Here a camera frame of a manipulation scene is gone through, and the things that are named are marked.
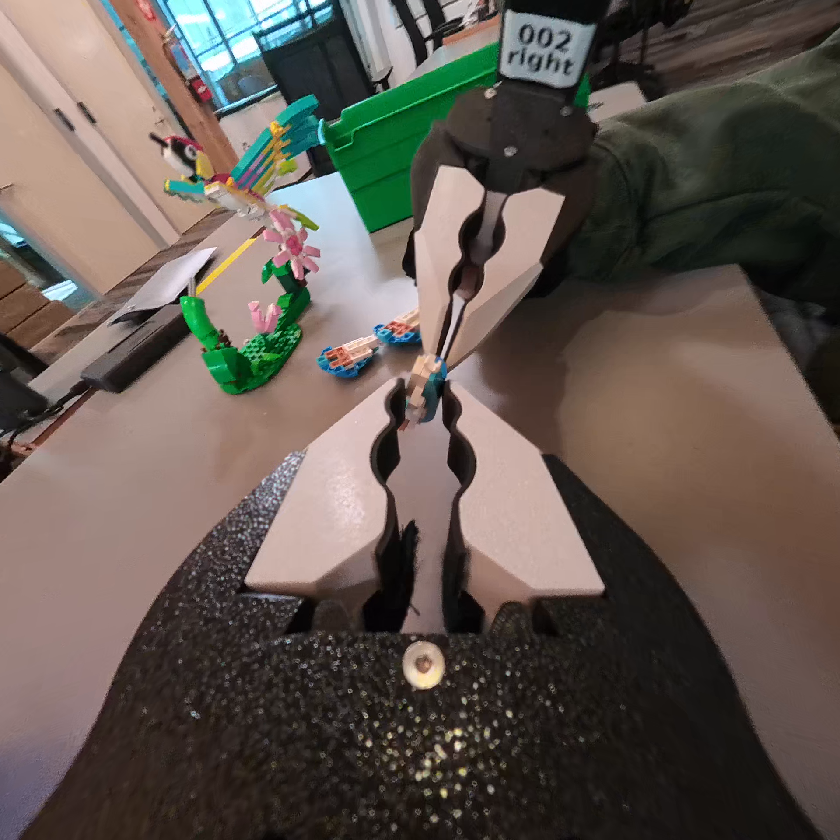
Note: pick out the black power brick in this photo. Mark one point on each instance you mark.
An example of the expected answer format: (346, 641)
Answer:
(138, 348)

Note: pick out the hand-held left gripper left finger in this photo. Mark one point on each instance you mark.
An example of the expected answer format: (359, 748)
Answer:
(321, 512)

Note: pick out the lego flower plant model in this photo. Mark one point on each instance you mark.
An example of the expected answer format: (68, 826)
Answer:
(262, 348)

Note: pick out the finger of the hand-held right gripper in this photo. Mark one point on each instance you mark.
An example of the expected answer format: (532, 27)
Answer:
(518, 256)
(436, 249)

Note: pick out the small teal white lego assembly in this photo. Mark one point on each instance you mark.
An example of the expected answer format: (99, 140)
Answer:
(426, 387)

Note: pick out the black chair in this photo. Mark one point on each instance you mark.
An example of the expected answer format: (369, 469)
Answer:
(423, 19)

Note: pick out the grey paper sheet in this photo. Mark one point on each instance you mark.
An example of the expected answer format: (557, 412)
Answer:
(167, 282)

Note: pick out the blue tan lego subassembly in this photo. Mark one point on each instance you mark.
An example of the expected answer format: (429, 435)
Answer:
(397, 328)
(348, 358)

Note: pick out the red fire extinguisher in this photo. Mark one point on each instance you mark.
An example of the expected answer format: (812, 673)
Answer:
(199, 88)

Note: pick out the green plastic bin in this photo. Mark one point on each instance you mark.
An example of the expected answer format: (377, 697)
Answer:
(380, 164)

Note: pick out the black cabinet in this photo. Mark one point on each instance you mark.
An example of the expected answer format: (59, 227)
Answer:
(321, 59)

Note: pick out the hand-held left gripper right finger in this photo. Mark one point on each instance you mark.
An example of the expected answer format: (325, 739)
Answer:
(518, 518)

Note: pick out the yellow strip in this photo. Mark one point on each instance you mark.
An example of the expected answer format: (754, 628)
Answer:
(226, 266)

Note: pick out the person's right forearm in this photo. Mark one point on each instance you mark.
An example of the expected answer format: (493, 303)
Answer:
(709, 184)

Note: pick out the white door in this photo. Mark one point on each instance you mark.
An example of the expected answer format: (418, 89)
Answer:
(85, 170)

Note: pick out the colourful lego bird model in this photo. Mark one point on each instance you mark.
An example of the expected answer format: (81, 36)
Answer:
(256, 164)

